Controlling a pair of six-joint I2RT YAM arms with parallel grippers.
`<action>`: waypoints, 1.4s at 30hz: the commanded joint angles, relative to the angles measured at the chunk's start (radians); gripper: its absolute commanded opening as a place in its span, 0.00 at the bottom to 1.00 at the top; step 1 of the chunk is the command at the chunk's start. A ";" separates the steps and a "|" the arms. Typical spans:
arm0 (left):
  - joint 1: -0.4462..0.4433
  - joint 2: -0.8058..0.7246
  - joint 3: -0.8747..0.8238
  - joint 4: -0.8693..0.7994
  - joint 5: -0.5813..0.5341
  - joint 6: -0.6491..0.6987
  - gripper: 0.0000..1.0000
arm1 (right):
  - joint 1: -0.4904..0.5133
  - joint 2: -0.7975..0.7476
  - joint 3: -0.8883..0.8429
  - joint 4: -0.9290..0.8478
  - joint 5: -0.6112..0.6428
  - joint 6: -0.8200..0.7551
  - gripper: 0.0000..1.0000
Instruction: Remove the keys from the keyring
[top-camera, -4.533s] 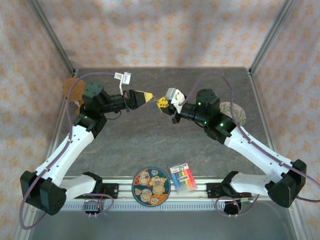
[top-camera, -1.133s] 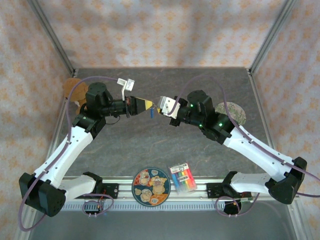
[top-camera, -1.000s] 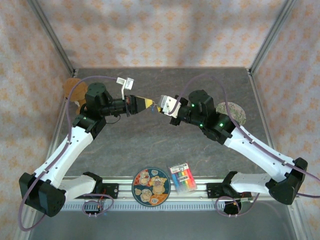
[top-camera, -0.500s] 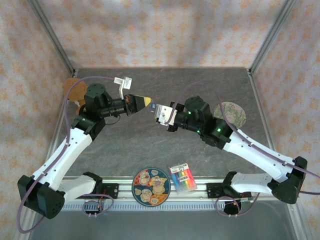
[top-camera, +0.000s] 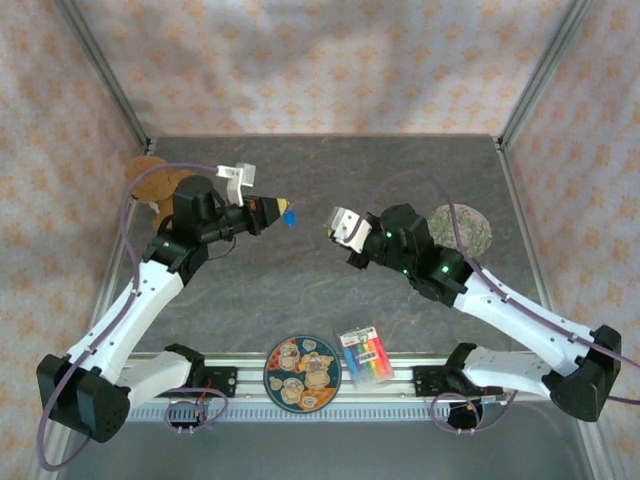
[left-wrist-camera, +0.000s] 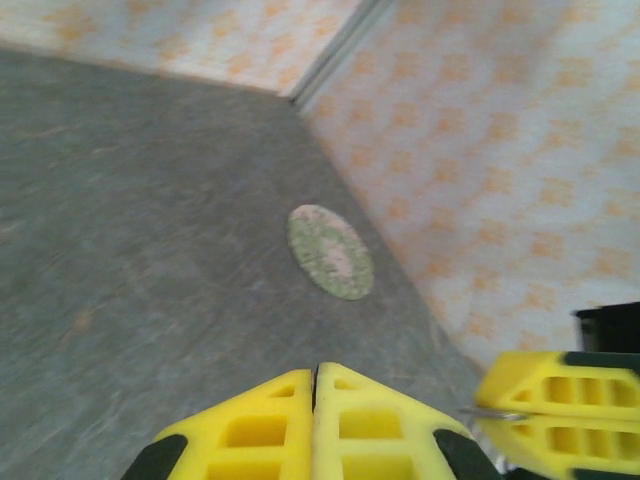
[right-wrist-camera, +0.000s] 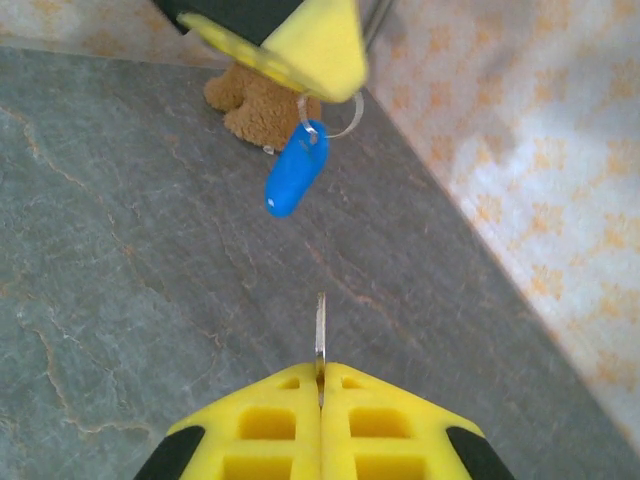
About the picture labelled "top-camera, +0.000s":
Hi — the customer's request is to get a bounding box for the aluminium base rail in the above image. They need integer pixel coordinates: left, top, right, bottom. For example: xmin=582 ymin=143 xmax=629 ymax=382
xmin=117 ymin=352 xmax=551 ymax=404

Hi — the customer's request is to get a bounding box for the round cartoon bear coaster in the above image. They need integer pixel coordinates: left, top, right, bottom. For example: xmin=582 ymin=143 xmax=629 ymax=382
xmin=263 ymin=333 xmax=344 ymax=412

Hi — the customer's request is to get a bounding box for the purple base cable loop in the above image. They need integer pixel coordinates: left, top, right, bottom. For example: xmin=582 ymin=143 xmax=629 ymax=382
xmin=430 ymin=389 xmax=519 ymax=435
xmin=164 ymin=389 xmax=230 ymax=436

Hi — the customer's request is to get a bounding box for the pack of coloured markers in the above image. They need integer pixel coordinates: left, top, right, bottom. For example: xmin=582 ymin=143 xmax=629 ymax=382
xmin=335 ymin=324 xmax=396 ymax=392

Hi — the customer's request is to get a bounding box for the orange patterned backdrop cloth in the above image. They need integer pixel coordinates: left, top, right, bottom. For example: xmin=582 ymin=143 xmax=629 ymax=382
xmin=0 ymin=0 xmax=640 ymax=480

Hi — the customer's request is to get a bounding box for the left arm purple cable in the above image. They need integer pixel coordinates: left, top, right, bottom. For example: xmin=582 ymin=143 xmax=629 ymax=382
xmin=37 ymin=162 xmax=221 ymax=472

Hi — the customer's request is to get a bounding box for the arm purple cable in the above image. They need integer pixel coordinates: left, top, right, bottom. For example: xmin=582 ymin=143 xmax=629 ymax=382
xmin=37 ymin=162 xmax=221 ymax=472
xmin=352 ymin=170 xmax=640 ymax=405

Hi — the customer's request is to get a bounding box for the round green floral coaster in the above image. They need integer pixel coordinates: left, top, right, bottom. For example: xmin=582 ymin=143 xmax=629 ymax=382
xmin=427 ymin=202 xmax=494 ymax=260

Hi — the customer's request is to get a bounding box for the silver aluminium frame post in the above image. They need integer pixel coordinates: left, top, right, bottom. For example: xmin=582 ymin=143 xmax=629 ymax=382
xmin=54 ymin=0 xmax=157 ymax=154
xmin=498 ymin=0 xmax=600 ymax=147

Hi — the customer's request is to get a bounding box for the grey slotted cable duct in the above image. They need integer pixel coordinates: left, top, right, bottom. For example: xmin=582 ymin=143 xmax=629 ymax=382
xmin=117 ymin=405 xmax=484 ymax=422

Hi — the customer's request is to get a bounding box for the brown teddy bear plush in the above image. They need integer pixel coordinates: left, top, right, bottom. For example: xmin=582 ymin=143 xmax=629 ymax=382
xmin=124 ymin=155 xmax=197 ymax=231

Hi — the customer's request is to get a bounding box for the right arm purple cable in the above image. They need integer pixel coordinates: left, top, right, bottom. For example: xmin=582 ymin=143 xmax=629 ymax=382
xmin=352 ymin=170 xmax=640 ymax=405

